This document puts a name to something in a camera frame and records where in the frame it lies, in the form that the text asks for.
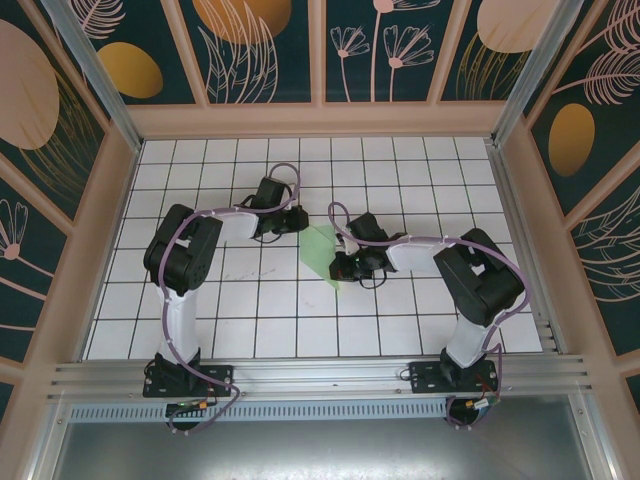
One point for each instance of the light green cloth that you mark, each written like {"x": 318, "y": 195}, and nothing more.
{"x": 315, "y": 250}

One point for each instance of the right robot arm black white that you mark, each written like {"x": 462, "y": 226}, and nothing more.
{"x": 475, "y": 275}

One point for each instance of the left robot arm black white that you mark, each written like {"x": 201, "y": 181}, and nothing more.
{"x": 182, "y": 250}

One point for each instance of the grey metal sheet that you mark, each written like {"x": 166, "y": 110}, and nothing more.
{"x": 320, "y": 455}

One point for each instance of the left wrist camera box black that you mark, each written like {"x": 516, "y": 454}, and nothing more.
{"x": 297, "y": 219}

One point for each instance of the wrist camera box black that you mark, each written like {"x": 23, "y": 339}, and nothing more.
{"x": 297, "y": 219}
{"x": 342, "y": 267}

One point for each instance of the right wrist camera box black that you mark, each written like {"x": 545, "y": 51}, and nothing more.
{"x": 342, "y": 267}

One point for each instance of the wall panel with orange circle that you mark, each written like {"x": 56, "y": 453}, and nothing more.
{"x": 240, "y": 55}

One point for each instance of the aluminium base rail beam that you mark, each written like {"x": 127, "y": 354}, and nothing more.
{"x": 320, "y": 375}

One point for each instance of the wall panel with pink flowers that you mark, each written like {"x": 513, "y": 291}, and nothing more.
{"x": 380, "y": 75}

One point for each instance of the aluminium side rail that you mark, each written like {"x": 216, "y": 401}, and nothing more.
{"x": 525, "y": 240}

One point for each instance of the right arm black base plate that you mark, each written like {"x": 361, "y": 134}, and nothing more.
{"x": 425, "y": 377}

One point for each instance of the wall panel with gold oval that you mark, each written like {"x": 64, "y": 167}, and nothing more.
{"x": 135, "y": 65}

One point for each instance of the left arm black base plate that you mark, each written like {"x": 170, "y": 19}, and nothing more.
{"x": 220, "y": 380}

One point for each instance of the wall panel with pale circle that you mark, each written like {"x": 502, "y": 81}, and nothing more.
{"x": 490, "y": 65}

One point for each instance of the aluminium corner post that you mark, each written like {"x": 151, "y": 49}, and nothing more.
{"x": 530, "y": 70}
{"x": 90, "y": 65}

